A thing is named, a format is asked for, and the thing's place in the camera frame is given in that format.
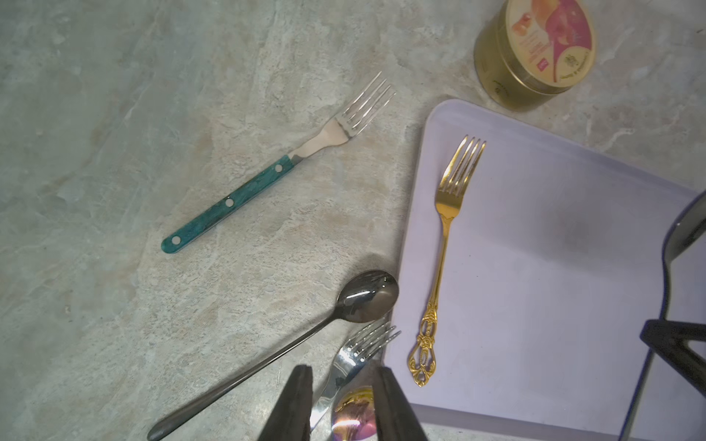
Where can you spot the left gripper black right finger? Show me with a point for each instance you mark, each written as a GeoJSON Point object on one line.
{"type": "Point", "coordinates": [395, 418]}

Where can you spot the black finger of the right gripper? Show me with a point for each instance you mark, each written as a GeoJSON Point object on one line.
{"type": "Point", "coordinates": [670, 340]}

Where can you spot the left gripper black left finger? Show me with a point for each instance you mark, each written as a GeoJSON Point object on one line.
{"type": "Point", "coordinates": [290, 417]}

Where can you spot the iridescent spoon blue handle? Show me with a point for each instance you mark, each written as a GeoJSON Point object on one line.
{"type": "Point", "coordinates": [354, 418]}

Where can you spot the silver fork patterned handle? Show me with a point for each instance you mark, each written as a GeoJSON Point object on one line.
{"type": "Point", "coordinates": [351, 358]}

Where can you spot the black spoon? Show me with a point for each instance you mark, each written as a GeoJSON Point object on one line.
{"type": "Point", "coordinates": [687, 229]}
{"type": "Point", "coordinates": [364, 299]}

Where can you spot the gold ornate fork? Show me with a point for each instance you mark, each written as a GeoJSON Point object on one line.
{"type": "Point", "coordinates": [422, 360]}

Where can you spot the lavender plastic tray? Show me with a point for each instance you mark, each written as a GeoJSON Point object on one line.
{"type": "Point", "coordinates": [552, 269]}

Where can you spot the round gold tea tin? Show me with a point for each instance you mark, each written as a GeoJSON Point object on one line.
{"type": "Point", "coordinates": [533, 51]}

